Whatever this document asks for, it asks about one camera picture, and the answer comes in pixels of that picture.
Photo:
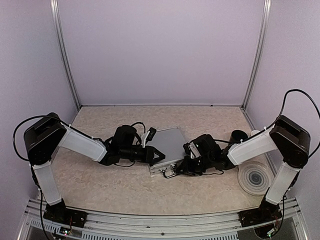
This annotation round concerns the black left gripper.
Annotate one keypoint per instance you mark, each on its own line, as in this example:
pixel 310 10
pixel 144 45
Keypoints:
pixel 152 150

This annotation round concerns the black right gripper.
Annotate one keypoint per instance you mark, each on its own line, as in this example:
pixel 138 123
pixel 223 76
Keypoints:
pixel 185 166

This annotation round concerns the aluminium poker chip case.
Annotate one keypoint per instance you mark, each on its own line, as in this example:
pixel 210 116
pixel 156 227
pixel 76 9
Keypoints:
pixel 170 142

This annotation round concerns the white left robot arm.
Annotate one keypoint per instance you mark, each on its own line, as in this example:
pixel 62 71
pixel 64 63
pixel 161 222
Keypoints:
pixel 50 134

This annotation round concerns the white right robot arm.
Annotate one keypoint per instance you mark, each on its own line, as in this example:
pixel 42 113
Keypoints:
pixel 290 139

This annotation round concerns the dark green mug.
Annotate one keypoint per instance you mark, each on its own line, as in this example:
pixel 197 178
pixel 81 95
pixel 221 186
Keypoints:
pixel 237 136

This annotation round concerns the grey striped plate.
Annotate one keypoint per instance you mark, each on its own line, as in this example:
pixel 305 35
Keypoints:
pixel 254 178

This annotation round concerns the light blue mug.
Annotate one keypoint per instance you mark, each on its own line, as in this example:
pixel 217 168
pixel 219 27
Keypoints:
pixel 254 132

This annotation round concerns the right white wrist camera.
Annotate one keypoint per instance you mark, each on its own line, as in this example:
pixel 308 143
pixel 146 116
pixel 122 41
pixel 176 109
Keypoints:
pixel 188 149

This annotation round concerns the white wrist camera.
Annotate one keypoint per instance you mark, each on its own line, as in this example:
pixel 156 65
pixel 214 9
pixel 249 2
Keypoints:
pixel 148 136
pixel 188 149

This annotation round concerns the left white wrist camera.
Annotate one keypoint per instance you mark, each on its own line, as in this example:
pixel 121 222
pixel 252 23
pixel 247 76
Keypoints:
pixel 148 136

